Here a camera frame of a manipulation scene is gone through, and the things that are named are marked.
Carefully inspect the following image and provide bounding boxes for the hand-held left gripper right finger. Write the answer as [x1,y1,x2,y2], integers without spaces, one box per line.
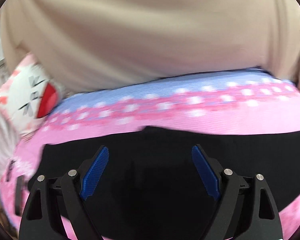
[191,145,283,240]

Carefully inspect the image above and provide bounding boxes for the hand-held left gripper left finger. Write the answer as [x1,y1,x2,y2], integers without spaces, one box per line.
[19,145,109,240]

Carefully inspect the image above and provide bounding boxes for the black pants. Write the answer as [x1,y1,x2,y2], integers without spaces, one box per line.
[27,126,300,239]

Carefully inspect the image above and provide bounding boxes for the pink floral printed blanket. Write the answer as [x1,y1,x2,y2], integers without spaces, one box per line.
[0,67,300,240]

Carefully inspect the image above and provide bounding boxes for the white cartoon face pillow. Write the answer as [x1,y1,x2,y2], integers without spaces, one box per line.
[0,54,67,137]

